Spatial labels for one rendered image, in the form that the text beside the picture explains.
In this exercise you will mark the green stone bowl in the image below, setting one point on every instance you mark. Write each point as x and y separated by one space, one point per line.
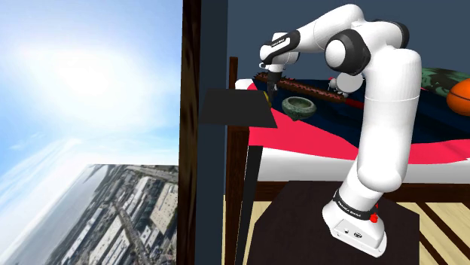
298 106

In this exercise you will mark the white rounded figure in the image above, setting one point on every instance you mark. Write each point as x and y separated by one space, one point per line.
349 83

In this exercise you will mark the black side table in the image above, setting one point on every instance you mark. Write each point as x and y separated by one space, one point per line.
235 108

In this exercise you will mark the green patterned pillow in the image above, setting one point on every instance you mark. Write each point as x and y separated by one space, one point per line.
438 80

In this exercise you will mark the window with dark wooden frame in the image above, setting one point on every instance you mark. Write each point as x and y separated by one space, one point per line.
91 73

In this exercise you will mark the orange basketball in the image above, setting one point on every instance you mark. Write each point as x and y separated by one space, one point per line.
461 98

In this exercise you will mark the long brown spiky stick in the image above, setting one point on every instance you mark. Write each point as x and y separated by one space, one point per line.
308 89

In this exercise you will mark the dark robot stand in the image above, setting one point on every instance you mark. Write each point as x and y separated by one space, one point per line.
293 227

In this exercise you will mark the wooden bed with red blanket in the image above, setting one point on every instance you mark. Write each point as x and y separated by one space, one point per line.
293 139

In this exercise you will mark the small yellow thing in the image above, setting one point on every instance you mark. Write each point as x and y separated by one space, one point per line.
268 99

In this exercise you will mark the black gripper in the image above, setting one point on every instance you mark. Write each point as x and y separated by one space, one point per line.
274 79

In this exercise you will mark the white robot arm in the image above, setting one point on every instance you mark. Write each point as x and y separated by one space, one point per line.
389 121

